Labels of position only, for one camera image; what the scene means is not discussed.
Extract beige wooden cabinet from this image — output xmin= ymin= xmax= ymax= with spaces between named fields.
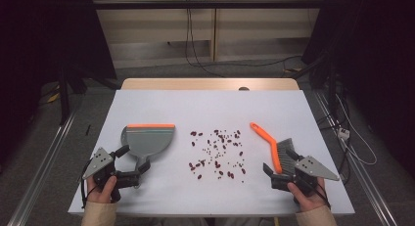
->
xmin=89 ymin=0 xmax=327 ymax=63

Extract person's left hand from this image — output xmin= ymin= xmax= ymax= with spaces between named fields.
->
xmin=86 ymin=175 xmax=117 ymax=203

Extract black horizontal metal bar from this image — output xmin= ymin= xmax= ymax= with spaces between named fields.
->
xmin=91 ymin=0 xmax=327 ymax=10

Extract person's right hand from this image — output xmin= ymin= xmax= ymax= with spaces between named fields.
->
xmin=287 ymin=176 xmax=327 ymax=213

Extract black hanging power cable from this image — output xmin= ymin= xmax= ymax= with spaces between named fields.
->
xmin=184 ymin=0 xmax=226 ymax=78

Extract orange brush with grey bristles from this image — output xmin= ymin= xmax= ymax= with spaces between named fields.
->
xmin=250 ymin=121 xmax=300 ymax=175

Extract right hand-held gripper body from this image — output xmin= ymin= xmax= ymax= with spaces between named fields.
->
xmin=270 ymin=156 xmax=341 ymax=198

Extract black curtain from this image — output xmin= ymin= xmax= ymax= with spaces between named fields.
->
xmin=0 ymin=0 xmax=116 ymax=165
xmin=301 ymin=0 xmax=415 ymax=178

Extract grey dustpan with orange edge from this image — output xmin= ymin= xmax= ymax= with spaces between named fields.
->
xmin=120 ymin=122 xmax=176 ymax=190

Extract aluminium floor rail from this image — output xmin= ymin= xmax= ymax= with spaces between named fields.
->
xmin=7 ymin=108 xmax=82 ymax=226
xmin=312 ymin=90 xmax=399 ymax=226

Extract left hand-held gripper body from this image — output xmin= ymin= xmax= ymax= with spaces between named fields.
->
xmin=81 ymin=147 xmax=141 ymax=203

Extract white power adapter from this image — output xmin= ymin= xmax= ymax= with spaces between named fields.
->
xmin=337 ymin=127 xmax=351 ymax=141

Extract red beans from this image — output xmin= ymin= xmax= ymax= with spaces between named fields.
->
xmin=188 ymin=129 xmax=248 ymax=183

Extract white floor cable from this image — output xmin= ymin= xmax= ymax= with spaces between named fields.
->
xmin=336 ymin=95 xmax=378 ymax=166

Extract black metal stand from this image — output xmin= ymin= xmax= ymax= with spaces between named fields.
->
xmin=58 ymin=64 xmax=71 ymax=126

